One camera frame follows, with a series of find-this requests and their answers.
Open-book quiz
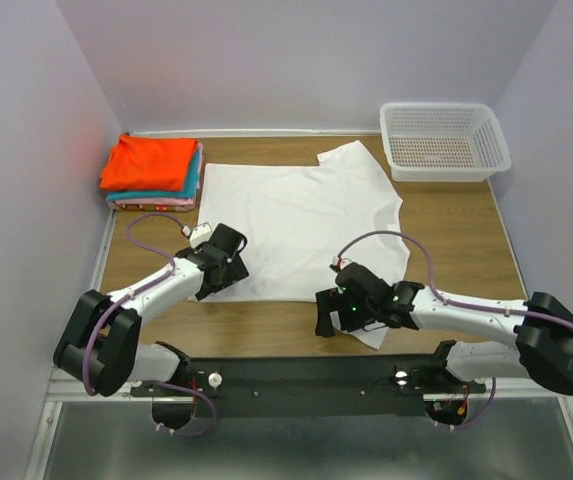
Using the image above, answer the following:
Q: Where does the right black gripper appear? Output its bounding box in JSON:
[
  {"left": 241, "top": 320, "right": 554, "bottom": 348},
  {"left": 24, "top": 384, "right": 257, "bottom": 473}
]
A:
[{"left": 314, "top": 286, "right": 376, "bottom": 336}]

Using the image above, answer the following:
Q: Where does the white t shirt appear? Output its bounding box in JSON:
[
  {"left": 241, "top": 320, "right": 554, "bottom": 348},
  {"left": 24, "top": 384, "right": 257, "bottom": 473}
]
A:
[{"left": 187, "top": 140, "right": 412, "bottom": 351}]

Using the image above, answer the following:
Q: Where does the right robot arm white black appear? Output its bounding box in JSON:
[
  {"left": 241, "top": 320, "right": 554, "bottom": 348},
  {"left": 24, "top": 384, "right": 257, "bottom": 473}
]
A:
[{"left": 315, "top": 263, "right": 573, "bottom": 396}]

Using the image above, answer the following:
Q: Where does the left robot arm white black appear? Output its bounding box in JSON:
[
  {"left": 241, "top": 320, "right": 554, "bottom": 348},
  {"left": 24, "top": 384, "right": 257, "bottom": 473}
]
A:
[{"left": 53, "top": 223, "right": 249, "bottom": 397}]

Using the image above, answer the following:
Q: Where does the pink folded t shirt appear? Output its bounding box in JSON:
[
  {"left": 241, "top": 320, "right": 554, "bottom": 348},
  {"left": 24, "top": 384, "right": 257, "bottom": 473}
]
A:
[{"left": 106, "top": 164, "right": 203, "bottom": 211}]

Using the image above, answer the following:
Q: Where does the teal folded t shirt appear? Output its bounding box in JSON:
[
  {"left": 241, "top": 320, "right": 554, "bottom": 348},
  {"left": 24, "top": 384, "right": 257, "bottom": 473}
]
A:
[{"left": 106, "top": 143, "right": 203, "bottom": 202}]

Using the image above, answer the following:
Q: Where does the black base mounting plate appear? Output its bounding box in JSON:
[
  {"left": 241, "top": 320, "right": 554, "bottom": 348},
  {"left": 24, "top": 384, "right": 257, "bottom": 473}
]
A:
[{"left": 130, "top": 353, "right": 490, "bottom": 426}]

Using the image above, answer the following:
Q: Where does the orange folded t shirt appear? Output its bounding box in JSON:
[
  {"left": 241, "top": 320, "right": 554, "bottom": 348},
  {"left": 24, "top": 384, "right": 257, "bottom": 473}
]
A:
[{"left": 99, "top": 134, "right": 198, "bottom": 191}]

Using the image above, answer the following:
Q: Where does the white back edge strip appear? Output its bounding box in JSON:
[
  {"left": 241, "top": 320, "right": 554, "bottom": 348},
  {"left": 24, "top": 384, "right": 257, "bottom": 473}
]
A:
[{"left": 132, "top": 128, "right": 380, "bottom": 139}]

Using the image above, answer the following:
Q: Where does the white plastic basket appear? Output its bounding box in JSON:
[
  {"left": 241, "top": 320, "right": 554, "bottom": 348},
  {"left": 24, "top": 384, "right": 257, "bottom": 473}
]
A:
[{"left": 380, "top": 102, "right": 512, "bottom": 183}]

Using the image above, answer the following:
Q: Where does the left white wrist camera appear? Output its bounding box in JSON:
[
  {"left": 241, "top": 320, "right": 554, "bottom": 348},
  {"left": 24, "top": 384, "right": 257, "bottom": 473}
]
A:
[{"left": 181, "top": 222, "right": 213, "bottom": 249}]

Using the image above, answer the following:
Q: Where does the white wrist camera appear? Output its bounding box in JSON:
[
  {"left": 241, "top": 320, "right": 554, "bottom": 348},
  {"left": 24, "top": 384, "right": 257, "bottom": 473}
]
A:
[
  {"left": 181, "top": 222, "right": 213, "bottom": 249},
  {"left": 330, "top": 256, "right": 353, "bottom": 273}
]

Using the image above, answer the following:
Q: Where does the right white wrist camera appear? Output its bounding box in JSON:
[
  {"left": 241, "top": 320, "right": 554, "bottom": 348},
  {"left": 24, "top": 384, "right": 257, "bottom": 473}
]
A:
[{"left": 330, "top": 256, "right": 353, "bottom": 273}]

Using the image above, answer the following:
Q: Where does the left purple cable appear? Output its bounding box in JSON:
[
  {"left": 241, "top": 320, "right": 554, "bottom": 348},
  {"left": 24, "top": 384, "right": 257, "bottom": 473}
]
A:
[{"left": 81, "top": 212, "right": 217, "bottom": 440}]

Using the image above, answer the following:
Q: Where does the aluminium frame rail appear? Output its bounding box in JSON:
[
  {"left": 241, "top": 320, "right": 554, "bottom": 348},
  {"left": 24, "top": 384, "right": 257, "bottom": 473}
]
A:
[{"left": 25, "top": 214, "right": 573, "bottom": 480}]

